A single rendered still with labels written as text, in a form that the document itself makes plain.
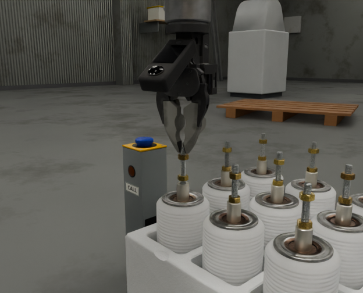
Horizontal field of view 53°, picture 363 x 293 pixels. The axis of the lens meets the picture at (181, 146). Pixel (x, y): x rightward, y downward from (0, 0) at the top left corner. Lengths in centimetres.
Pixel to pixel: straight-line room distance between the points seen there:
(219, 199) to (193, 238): 10
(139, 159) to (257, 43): 454
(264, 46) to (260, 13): 47
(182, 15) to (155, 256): 39
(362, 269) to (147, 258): 34
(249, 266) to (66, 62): 755
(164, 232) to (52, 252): 47
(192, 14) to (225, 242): 35
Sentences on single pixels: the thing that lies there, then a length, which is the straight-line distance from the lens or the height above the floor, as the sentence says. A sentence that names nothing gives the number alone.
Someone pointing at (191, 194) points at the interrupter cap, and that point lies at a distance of 67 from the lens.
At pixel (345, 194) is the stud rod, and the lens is 60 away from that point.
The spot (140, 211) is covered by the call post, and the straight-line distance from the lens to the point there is 79.
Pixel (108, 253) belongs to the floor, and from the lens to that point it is 101.
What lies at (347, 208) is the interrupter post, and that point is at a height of 28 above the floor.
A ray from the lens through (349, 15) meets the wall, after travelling 1058.
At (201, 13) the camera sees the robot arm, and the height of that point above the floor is 56.
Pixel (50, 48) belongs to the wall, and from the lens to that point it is 783.
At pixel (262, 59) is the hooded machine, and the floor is 53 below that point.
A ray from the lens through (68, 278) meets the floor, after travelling 93.
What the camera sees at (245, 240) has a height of 24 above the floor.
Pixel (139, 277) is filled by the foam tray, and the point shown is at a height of 11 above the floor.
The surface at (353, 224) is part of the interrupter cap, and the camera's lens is 62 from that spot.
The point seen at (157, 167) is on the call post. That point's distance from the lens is 78.
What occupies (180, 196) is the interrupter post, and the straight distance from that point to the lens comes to 64.
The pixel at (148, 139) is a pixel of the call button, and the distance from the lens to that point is 77.
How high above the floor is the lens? 49
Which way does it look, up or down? 13 degrees down
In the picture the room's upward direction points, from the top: straight up
